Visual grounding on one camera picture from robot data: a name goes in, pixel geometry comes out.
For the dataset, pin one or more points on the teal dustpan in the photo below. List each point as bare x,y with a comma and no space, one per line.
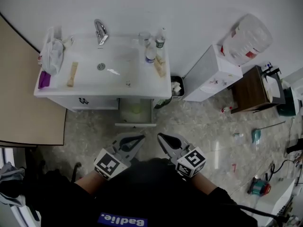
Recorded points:
256,135

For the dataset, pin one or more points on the beige board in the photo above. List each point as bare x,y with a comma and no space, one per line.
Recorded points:
26,98

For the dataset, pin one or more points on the yellow-green sponge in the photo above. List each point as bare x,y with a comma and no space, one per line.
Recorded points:
135,109

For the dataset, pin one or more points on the white vanity cabinet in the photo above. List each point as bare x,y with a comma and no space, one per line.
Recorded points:
99,102

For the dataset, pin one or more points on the short beige tube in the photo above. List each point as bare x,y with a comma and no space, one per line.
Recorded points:
161,60

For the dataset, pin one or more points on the white sink basin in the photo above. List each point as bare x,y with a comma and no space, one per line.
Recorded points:
82,77

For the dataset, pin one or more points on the blue label water bottle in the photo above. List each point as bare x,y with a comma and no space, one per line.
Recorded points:
150,55

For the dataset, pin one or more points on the small clear bottle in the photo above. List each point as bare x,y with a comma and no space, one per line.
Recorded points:
237,135

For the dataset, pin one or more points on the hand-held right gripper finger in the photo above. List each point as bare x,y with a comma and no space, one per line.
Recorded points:
169,154
182,141

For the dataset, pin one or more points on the large clear water jug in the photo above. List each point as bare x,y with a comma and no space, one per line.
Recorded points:
248,39

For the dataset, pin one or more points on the white water dispenser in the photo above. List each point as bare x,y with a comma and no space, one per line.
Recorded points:
213,70

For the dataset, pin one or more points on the chrome faucet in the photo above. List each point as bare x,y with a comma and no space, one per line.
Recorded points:
100,29

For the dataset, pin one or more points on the grey cloth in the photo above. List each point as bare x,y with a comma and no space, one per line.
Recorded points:
10,174

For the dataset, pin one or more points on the white appliance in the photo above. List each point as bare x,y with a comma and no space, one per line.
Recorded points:
297,89

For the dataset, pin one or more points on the teal and red tool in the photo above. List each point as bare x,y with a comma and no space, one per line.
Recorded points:
258,185

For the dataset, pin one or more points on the person's left forearm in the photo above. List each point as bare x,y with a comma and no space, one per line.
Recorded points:
91,182

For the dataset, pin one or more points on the green bucket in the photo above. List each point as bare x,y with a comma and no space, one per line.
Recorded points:
287,105

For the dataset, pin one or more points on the person's right forearm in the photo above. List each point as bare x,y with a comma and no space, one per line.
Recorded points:
203,183

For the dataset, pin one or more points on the black tray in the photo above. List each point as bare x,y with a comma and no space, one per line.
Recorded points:
280,96

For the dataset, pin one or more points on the purple cloth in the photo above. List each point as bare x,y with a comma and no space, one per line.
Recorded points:
44,80

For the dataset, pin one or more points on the small white cup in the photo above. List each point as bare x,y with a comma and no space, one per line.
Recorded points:
68,41

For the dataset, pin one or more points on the brown wooden side table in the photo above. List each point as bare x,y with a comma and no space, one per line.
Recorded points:
248,91

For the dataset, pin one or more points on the dark trash bin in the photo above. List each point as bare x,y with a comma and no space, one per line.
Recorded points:
177,87

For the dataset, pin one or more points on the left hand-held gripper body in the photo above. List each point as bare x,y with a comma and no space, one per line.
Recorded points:
111,164

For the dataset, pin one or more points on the person's black shirt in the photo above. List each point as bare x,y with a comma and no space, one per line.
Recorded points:
142,193

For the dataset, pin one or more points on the white plastic bag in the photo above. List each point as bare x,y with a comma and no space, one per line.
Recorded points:
53,53

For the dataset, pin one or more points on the green label water bottle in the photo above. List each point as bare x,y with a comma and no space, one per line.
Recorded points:
160,42

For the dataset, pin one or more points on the wooden brush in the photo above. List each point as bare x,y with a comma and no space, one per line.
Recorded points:
72,74

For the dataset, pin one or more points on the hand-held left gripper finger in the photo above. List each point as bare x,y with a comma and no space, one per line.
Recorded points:
132,154
125,135

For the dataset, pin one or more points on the metal sink drain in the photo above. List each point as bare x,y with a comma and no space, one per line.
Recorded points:
101,66

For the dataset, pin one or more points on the red cap spray bottle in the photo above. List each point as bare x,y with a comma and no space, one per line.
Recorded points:
226,109

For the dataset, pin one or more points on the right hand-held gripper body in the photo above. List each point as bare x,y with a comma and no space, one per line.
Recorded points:
191,162

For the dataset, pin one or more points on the clear glass cup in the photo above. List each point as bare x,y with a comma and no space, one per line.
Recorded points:
144,38

